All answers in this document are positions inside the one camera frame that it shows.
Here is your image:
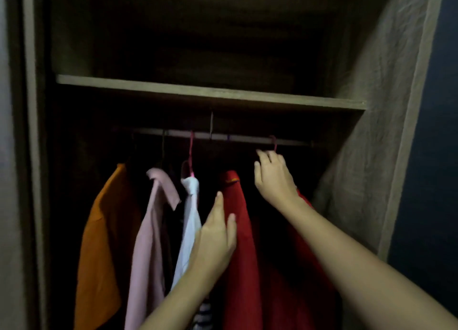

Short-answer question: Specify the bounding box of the orange t-shirt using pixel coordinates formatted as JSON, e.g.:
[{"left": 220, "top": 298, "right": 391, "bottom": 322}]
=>
[{"left": 74, "top": 163, "right": 144, "bottom": 330}]

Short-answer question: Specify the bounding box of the pink shirt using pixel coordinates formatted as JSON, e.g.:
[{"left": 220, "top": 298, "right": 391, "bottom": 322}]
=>
[{"left": 124, "top": 167, "right": 181, "bottom": 330}]

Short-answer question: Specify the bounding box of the person's left forearm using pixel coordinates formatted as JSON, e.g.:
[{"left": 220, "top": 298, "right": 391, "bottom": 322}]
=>
[{"left": 139, "top": 265, "right": 222, "bottom": 330}]

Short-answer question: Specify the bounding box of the person's right forearm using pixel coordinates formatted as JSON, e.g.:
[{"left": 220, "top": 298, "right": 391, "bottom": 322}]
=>
[{"left": 282, "top": 197, "right": 458, "bottom": 330}]

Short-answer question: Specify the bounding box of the person's left hand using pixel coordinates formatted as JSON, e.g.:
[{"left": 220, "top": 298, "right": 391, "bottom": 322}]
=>
[{"left": 187, "top": 191, "right": 238, "bottom": 280}]

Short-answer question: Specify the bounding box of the white striped shirt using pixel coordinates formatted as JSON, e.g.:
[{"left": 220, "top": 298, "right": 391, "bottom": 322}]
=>
[{"left": 171, "top": 177, "right": 214, "bottom": 330}]

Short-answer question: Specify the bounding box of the wooden wardrobe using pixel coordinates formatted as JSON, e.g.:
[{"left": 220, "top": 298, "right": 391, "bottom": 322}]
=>
[{"left": 0, "top": 0, "right": 446, "bottom": 330}]

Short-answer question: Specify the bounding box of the person's right hand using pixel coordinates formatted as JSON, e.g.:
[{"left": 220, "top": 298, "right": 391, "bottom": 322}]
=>
[{"left": 254, "top": 149, "right": 300, "bottom": 209}]

